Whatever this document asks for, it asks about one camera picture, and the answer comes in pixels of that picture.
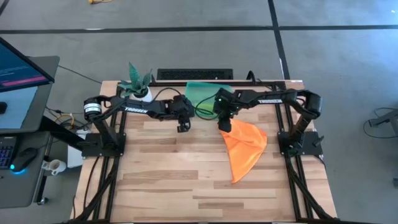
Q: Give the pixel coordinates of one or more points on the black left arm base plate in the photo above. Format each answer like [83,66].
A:
[90,151]

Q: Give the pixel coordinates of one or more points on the orange microfibre towel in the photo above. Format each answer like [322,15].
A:
[245,149]

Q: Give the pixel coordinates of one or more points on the black mouse with light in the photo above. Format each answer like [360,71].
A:
[24,158]

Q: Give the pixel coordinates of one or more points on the white plant pot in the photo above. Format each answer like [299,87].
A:
[146,95]

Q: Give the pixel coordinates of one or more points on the black backlit keyboard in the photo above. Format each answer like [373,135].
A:
[7,152]

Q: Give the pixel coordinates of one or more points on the black aluminium table frame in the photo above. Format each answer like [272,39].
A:
[168,84]

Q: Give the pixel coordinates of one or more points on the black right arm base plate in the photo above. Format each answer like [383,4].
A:
[314,144]

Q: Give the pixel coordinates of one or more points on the white mug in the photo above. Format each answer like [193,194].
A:
[57,166]

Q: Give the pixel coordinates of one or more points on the teal translucent plastic bin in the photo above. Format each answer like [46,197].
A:
[199,85]

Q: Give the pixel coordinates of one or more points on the white box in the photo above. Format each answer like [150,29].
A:
[74,158]

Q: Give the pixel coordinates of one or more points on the black computer mouse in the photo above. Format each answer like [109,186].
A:
[2,108]

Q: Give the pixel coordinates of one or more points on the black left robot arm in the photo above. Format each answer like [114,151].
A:
[136,109]

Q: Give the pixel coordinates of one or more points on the computer monitor with blue screen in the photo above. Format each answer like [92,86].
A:
[18,68]

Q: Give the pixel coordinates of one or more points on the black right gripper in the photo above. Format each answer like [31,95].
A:
[225,109]

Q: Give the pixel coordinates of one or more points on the grey stand leg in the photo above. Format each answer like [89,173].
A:
[388,117]

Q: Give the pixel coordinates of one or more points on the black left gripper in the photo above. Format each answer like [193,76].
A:
[182,110]

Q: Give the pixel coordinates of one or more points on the green snake plant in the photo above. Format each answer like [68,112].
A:
[134,76]

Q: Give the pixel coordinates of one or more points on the grey computer cart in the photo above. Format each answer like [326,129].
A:
[18,186]

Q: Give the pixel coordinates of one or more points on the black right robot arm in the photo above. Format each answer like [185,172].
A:
[270,101]

